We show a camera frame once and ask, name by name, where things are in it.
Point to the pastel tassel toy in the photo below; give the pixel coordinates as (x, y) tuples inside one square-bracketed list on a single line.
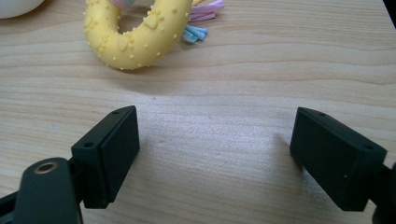
[(199, 21)]

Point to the white round object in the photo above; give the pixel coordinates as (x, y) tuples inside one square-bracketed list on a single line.
[(15, 6)]

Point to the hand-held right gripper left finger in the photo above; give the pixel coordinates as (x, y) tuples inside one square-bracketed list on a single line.
[(106, 161)]

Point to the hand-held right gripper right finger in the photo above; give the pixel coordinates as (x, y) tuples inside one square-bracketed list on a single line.
[(336, 158)]

